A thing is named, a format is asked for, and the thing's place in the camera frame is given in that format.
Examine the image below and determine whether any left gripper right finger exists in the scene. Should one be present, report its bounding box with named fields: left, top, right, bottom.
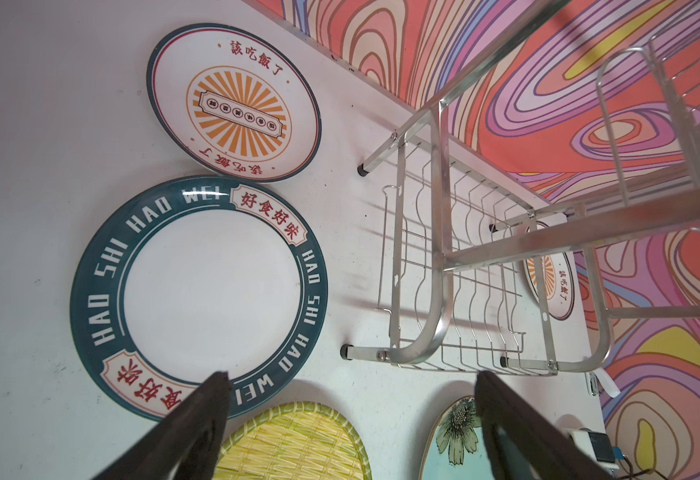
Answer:
left=474, top=371, right=612, bottom=479

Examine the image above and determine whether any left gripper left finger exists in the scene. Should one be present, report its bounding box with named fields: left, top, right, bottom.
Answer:
left=96, top=372, right=232, bottom=479

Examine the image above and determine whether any light green flower plate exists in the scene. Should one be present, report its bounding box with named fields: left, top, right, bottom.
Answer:
left=419, top=396, right=494, bottom=480

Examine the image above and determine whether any yellow woven pattern plate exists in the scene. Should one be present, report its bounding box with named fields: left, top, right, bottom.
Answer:
left=213, top=402, right=372, bottom=479

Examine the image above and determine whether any silver two-tier dish rack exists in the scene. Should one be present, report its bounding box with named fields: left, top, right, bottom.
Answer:
left=340, top=1, right=700, bottom=366

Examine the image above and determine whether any orange sunburst plate right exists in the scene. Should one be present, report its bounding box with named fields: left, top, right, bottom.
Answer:
left=520, top=253, right=576, bottom=321

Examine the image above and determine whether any orange sunburst plate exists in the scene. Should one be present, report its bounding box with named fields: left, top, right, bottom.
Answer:
left=146, top=23, right=322, bottom=182
left=520, top=253, right=576, bottom=321

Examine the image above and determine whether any dark green rim plate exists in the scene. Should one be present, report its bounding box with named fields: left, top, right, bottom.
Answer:
left=69, top=176, right=329, bottom=420

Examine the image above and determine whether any orange sunburst plate left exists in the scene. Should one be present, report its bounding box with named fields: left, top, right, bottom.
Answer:
left=146, top=23, right=322, bottom=182

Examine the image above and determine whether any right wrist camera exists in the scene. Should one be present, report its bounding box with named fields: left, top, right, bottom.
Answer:
left=567, top=429, right=619, bottom=474

